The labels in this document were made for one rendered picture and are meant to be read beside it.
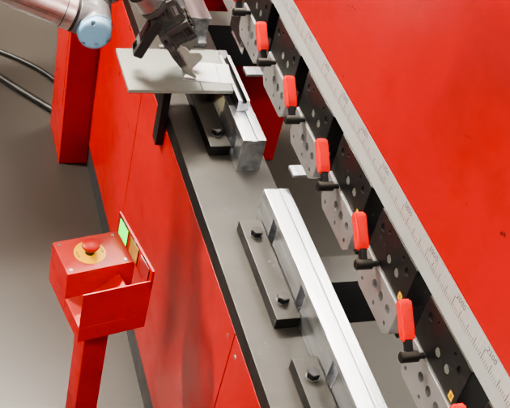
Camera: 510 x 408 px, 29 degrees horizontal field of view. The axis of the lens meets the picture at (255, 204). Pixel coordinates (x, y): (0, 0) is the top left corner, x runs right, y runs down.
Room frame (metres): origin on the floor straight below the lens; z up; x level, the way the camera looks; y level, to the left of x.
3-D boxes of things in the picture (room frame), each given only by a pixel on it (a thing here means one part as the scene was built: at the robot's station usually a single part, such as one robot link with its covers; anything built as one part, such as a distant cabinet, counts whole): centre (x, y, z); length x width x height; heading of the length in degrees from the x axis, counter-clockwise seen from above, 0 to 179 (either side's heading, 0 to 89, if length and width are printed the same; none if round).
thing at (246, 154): (2.07, 0.12, 0.92); 0.39 x 0.06 x 0.10; 26
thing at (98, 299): (1.54, 0.29, 0.75); 0.20 x 0.16 x 0.18; 37
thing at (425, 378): (1.06, -0.36, 1.26); 0.15 x 0.09 x 0.17; 26
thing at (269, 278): (1.55, -0.06, 0.89); 0.30 x 0.05 x 0.03; 26
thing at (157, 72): (2.05, 0.28, 1.00); 0.26 x 0.18 x 0.01; 116
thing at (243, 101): (2.09, 0.13, 0.99); 0.20 x 0.03 x 0.03; 26
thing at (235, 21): (2.12, 0.15, 1.13); 0.10 x 0.02 x 0.10; 26
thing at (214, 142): (2.05, 0.18, 0.89); 0.30 x 0.05 x 0.03; 26
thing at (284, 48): (1.78, -0.01, 1.26); 0.15 x 0.09 x 0.17; 26
